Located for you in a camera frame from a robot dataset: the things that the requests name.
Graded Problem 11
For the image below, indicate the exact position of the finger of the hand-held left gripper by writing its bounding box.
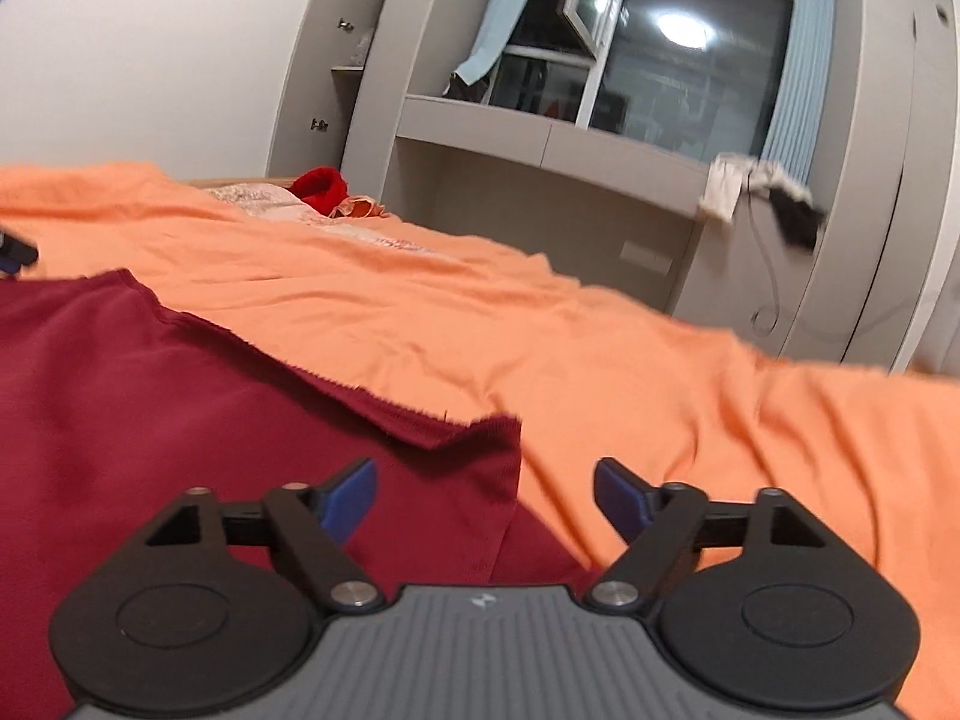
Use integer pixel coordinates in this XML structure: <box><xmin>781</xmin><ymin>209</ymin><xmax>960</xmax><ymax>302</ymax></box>
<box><xmin>0</xmin><ymin>226</ymin><xmax>41</xmax><ymax>279</ymax></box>

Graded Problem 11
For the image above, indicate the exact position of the bright red cloth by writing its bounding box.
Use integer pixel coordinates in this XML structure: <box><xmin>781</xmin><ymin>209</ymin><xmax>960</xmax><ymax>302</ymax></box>
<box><xmin>290</xmin><ymin>164</ymin><xmax>350</xmax><ymax>218</ymax></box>

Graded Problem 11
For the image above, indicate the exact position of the white wall socket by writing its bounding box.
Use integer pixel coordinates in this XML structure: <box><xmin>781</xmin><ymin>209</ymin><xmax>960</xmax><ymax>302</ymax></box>
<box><xmin>620</xmin><ymin>241</ymin><xmax>673</xmax><ymax>272</ymax></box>

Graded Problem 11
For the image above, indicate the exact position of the window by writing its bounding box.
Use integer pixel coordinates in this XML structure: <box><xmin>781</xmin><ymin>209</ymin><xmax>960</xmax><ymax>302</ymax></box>
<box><xmin>486</xmin><ymin>0</ymin><xmax>797</xmax><ymax>160</ymax></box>

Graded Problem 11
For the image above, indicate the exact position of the black cable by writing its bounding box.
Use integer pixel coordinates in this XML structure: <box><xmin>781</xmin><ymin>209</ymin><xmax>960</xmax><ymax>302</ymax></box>
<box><xmin>738</xmin><ymin>171</ymin><xmax>785</xmax><ymax>336</ymax></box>

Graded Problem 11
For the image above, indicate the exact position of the pink patterned sheet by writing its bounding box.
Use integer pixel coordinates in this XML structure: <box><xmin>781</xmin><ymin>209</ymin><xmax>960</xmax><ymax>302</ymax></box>
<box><xmin>201</xmin><ymin>180</ymin><xmax>458</xmax><ymax>260</ymax></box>

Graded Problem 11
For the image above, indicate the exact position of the dark red sweater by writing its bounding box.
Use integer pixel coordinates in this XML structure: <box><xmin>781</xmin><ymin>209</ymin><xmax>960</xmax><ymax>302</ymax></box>
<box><xmin>0</xmin><ymin>270</ymin><xmax>601</xmax><ymax>720</ymax></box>

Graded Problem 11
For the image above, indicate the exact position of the black cloth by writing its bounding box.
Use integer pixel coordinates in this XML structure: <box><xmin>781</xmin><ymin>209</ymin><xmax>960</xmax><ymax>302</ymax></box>
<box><xmin>766</xmin><ymin>187</ymin><xmax>827</xmax><ymax>251</ymax></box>

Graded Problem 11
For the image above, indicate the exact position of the white cloth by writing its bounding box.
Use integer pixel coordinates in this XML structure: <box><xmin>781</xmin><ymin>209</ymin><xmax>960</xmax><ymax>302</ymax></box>
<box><xmin>698</xmin><ymin>151</ymin><xmax>815</xmax><ymax>225</ymax></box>

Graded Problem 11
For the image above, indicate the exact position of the orange patterned cloth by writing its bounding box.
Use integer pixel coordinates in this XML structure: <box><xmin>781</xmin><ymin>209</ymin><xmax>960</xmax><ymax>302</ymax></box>
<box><xmin>333</xmin><ymin>194</ymin><xmax>392</xmax><ymax>221</ymax></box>

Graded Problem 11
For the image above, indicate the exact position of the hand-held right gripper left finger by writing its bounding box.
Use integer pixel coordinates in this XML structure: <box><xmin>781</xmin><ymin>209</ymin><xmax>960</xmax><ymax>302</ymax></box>
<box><xmin>141</xmin><ymin>457</ymin><xmax>381</xmax><ymax>614</ymax></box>

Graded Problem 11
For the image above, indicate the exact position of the grey wardrobe door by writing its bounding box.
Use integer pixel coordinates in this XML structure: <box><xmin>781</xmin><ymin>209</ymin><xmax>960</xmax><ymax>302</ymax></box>
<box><xmin>266</xmin><ymin>0</ymin><xmax>407</xmax><ymax>188</ymax></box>

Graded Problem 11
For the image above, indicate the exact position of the orange duvet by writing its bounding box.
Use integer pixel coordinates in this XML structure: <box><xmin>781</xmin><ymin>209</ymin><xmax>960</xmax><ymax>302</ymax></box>
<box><xmin>0</xmin><ymin>160</ymin><xmax>960</xmax><ymax>720</ymax></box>

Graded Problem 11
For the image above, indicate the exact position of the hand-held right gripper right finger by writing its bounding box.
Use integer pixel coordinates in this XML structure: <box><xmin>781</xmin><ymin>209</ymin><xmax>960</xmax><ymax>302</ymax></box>
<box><xmin>586</xmin><ymin>457</ymin><xmax>831</xmax><ymax>614</ymax></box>

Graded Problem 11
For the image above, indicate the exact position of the light blue curtain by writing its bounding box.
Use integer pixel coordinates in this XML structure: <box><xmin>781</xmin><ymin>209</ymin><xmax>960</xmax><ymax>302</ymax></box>
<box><xmin>760</xmin><ymin>0</ymin><xmax>838</xmax><ymax>190</ymax></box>
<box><xmin>452</xmin><ymin>0</ymin><xmax>553</xmax><ymax>88</ymax></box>

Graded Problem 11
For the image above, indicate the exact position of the grey wardrobe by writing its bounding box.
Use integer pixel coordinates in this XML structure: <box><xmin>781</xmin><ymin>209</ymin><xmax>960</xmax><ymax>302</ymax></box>
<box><xmin>266</xmin><ymin>0</ymin><xmax>960</xmax><ymax>377</ymax></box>

